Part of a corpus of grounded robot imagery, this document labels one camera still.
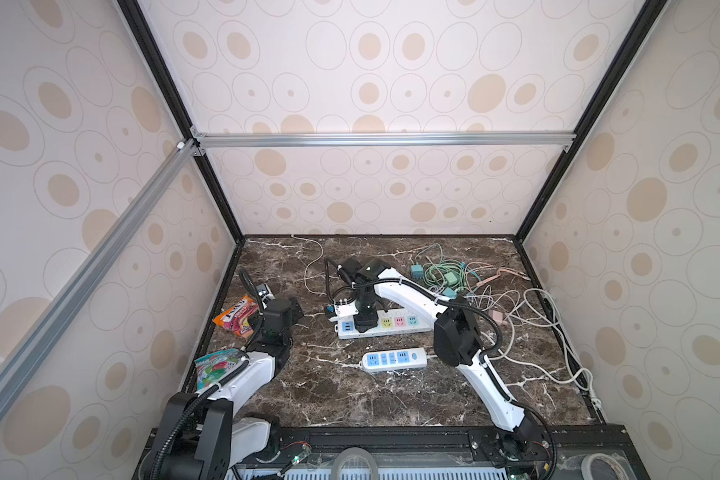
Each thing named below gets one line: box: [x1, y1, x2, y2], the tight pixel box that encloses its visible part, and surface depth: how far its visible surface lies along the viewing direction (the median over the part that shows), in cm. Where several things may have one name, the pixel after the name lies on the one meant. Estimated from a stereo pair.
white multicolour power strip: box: [336, 309, 432, 339], surface depth 94 cm
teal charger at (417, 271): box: [411, 264, 424, 279], surface depth 111 cm
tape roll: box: [581, 453, 628, 480], surface depth 71 cm
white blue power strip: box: [359, 347, 428, 371], surface depth 87 cm
